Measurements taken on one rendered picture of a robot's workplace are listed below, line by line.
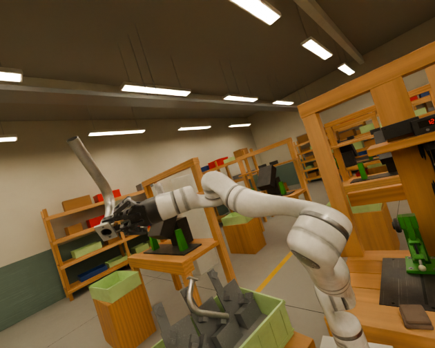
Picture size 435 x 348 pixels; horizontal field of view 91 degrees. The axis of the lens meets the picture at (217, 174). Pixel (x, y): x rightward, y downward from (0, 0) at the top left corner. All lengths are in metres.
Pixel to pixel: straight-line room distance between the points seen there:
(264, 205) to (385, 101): 1.14
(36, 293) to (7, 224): 1.75
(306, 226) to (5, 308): 6.86
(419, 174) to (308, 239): 1.18
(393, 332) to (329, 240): 0.80
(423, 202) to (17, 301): 7.07
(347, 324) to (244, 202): 0.53
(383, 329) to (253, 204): 0.82
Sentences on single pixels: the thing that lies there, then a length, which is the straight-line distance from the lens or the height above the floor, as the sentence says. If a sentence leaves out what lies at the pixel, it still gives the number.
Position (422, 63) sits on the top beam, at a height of 1.86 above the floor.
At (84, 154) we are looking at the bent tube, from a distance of 0.69.
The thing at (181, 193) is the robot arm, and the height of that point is 1.63.
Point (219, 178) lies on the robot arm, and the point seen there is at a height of 1.64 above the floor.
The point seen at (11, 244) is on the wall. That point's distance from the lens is 6.92.
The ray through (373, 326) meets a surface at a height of 0.90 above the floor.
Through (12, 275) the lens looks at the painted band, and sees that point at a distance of 6.94.
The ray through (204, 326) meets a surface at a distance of 1.30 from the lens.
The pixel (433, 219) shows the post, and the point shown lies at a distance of 1.60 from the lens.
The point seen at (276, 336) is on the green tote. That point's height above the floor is 0.86.
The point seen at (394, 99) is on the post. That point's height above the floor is 1.75.
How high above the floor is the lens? 1.64
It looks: 1 degrees up
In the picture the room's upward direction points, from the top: 18 degrees counter-clockwise
